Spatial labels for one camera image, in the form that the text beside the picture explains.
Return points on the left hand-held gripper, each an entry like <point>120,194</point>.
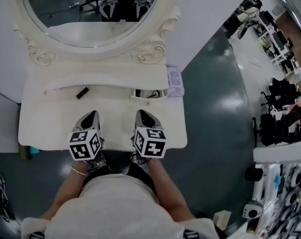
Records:
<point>80,148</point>

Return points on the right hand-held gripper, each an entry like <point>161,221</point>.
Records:
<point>152,146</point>

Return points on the black lipstick tube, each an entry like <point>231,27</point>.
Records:
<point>82,92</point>

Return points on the white ornate vanity table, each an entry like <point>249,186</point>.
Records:
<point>53,118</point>

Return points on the person's left forearm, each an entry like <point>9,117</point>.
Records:
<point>65,195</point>

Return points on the person's right forearm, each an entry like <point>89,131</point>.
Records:
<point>170,190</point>

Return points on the person's right shoe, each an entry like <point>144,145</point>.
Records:
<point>140,159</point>

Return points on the person's shoe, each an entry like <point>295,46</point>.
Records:
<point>100,160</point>
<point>140,159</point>

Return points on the person's left shoe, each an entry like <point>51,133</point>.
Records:
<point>100,160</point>

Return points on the purple tissue pack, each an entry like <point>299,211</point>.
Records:
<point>175,81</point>

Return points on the person's black trousers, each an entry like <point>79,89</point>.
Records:
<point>120,169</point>

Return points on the olive rolled mat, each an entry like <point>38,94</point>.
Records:
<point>24,153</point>

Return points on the person's white shirt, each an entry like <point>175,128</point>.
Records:
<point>115,208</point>

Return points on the oval white-framed mirror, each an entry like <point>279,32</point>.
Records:
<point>90,9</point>

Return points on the black cylinder bin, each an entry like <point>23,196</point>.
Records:
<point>254,174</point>

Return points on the small beige box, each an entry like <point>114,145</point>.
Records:
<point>221,219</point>

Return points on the black office chair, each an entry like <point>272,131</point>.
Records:
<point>282,93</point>
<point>269,131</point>

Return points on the white robot head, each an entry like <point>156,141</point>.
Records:
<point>252,210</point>

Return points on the teal plastic item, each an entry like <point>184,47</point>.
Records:
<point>277,180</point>

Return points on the white shelf with robots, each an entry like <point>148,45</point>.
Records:
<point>277,195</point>

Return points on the row of office desks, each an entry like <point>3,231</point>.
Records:
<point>274,38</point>

